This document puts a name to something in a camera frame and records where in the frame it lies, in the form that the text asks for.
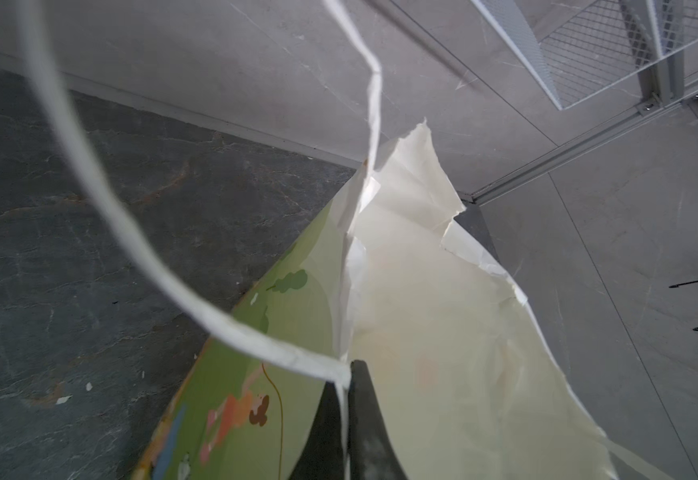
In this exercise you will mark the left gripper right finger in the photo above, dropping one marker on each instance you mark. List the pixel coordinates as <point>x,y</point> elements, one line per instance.
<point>371,454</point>

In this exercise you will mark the white wire mesh basket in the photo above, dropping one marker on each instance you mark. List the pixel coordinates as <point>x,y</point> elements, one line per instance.
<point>598,47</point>

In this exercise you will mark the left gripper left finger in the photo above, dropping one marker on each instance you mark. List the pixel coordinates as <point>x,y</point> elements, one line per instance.
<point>322,457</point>

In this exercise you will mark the white floral paper bag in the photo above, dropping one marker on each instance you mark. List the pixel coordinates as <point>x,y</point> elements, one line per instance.
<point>466,383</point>

